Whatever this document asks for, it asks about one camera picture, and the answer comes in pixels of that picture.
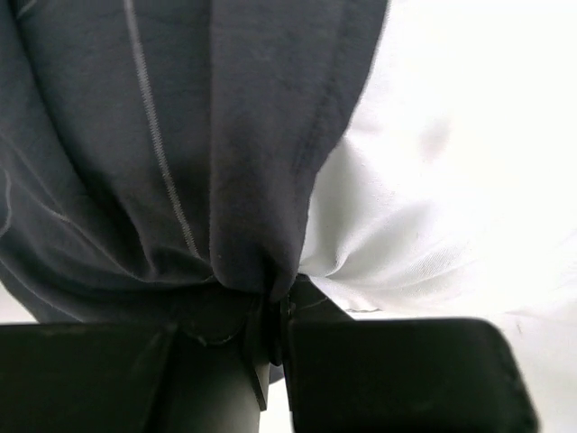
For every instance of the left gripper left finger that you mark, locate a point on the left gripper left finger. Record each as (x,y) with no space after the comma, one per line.
(211,376)

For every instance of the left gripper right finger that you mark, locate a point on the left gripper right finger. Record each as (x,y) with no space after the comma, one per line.
(395,375)

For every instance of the white pillow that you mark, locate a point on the white pillow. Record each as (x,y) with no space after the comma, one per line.
(453,190)

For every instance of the dark grey checked pillowcase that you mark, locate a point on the dark grey checked pillowcase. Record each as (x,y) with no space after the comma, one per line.
(158,155)

